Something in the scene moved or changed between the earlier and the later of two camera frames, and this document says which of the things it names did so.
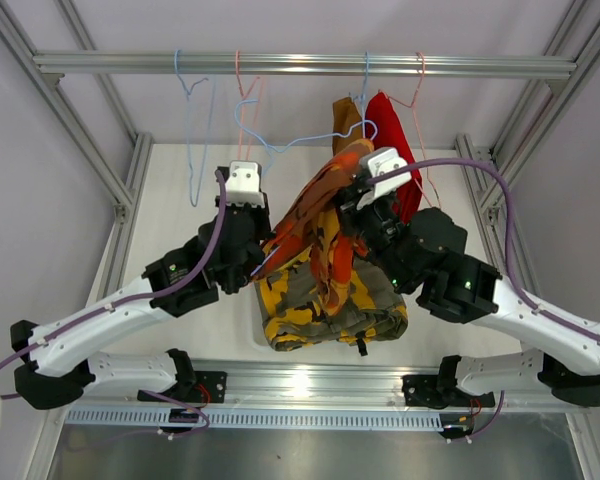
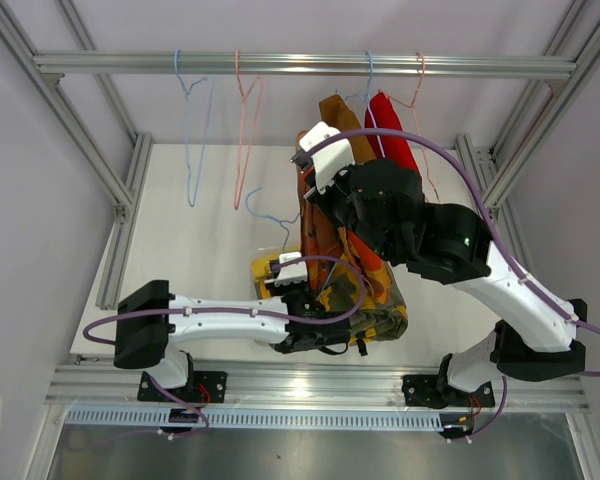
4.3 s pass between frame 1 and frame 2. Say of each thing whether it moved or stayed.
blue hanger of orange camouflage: moved
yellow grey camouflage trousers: moved
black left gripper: moved
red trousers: stayed
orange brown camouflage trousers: moved
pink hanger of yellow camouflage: stayed
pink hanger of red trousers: stayed
